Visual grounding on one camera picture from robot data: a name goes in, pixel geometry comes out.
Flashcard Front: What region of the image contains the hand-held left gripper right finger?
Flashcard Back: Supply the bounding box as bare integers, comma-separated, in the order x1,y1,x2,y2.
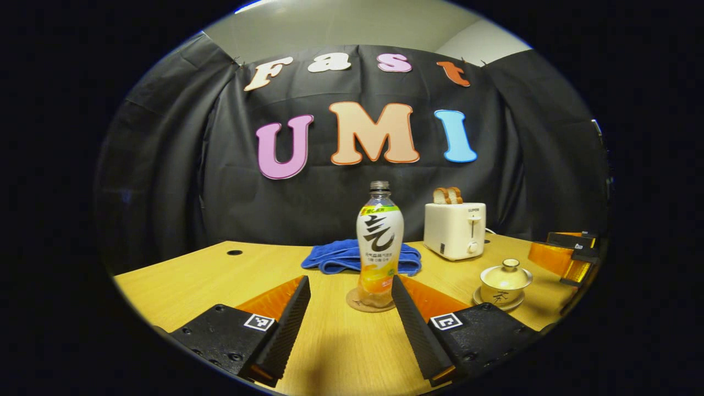
390,275,542,386

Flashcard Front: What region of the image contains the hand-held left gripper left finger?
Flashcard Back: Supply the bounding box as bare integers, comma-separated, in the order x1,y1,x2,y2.
165,275,311,386

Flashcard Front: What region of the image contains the round brown coaster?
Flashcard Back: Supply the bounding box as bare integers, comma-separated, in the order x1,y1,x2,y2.
346,287,398,314

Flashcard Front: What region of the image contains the white label water bottle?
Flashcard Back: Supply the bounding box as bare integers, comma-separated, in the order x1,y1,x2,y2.
356,180,405,307

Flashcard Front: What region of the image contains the cream ceramic saucer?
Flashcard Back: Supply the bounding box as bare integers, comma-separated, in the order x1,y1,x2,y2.
473,289,525,312

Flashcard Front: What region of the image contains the blue cloth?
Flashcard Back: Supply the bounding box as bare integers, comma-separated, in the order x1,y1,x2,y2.
301,239,422,276

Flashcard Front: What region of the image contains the cream toaster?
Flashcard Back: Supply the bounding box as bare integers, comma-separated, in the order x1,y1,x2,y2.
423,202,487,261

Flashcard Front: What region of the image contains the black backdrop cloth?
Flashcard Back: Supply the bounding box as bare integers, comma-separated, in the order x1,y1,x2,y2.
93,30,611,276

